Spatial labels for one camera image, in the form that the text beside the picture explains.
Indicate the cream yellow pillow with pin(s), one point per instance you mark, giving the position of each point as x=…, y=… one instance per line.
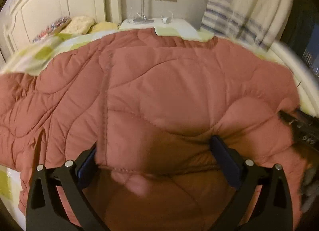
x=81, y=25

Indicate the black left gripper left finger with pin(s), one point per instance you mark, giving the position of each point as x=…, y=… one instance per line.
x=56, y=200

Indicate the right hand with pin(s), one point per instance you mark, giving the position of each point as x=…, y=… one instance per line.
x=309, y=185

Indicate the white lamp with pole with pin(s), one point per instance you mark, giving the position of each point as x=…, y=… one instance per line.
x=140, y=18

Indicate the white bed frame edge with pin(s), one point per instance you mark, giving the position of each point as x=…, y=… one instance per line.
x=306, y=83

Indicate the cream wooden headboard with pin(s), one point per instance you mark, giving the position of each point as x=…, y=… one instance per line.
x=23, y=20

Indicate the white nightstand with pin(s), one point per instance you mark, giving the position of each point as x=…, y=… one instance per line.
x=157, y=22

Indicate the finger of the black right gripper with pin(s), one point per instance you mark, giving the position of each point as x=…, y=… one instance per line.
x=288, y=119

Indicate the white charger with cable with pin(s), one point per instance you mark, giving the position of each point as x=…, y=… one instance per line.
x=167, y=17

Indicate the colourful patterned pillow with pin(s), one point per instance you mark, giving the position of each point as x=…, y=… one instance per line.
x=54, y=28

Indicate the cream curtain with stripes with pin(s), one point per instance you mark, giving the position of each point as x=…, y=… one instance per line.
x=255, y=22

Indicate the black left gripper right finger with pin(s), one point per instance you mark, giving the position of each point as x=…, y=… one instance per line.
x=262, y=199

